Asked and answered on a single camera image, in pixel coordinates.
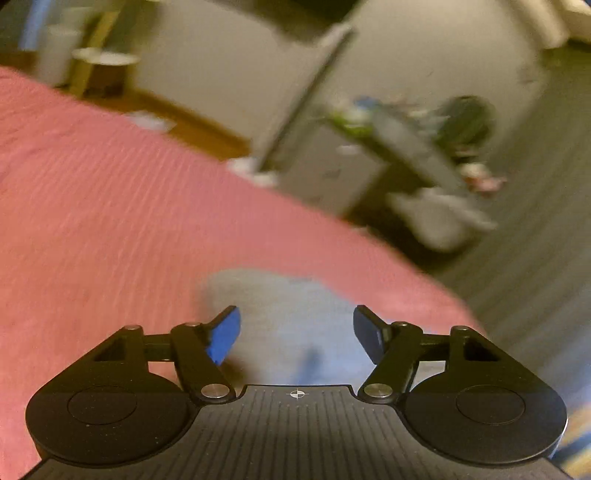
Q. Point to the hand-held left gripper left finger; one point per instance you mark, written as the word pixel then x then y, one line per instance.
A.
pixel 225 334

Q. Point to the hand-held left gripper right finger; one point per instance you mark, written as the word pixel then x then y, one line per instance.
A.
pixel 369 332

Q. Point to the grey pants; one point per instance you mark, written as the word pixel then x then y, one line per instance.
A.
pixel 286 318

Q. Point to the white cloth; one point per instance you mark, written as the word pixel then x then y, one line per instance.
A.
pixel 443 221

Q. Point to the grey dresser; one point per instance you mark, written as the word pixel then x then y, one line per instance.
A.
pixel 351 180

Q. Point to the pink ribbed blanket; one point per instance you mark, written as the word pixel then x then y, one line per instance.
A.
pixel 115 207

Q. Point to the grey pleated curtain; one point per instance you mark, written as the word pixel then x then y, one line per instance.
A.
pixel 531 258

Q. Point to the pink plush toy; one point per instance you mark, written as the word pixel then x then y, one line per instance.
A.
pixel 482 179

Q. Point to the round mirror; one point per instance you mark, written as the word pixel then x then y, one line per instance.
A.
pixel 466 122

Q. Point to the white round stool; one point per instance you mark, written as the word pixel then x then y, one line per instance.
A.
pixel 105 62

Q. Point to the white cylindrical bin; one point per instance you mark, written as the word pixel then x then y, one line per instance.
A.
pixel 57 53

